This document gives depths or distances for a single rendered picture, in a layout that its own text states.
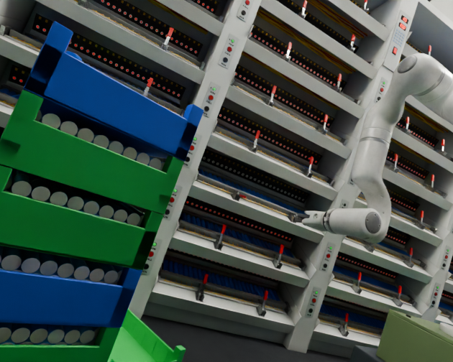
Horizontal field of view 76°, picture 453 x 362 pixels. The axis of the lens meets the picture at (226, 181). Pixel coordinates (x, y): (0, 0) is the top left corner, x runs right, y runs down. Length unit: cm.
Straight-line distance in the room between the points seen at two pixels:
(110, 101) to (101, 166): 8
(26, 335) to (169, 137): 29
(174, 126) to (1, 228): 23
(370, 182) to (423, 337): 49
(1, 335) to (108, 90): 30
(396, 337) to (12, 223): 62
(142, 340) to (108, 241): 58
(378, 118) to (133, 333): 99
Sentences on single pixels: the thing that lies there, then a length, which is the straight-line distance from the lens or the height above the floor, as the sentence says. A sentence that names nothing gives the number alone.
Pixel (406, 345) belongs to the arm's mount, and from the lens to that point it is 66.
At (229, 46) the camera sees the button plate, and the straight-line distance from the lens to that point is 116.
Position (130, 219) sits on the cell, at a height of 38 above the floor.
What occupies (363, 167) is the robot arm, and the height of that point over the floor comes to 70.
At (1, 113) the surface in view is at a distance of 106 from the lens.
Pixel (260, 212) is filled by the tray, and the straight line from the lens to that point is 113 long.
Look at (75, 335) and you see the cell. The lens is 46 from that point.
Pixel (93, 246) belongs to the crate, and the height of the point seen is 34.
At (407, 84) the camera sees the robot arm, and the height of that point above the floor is 93.
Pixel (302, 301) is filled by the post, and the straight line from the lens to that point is 133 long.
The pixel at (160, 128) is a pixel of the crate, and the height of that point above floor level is 51.
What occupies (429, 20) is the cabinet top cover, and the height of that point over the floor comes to 166.
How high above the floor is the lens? 43
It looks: 6 degrees up
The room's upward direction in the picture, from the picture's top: 20 degrees clockwise
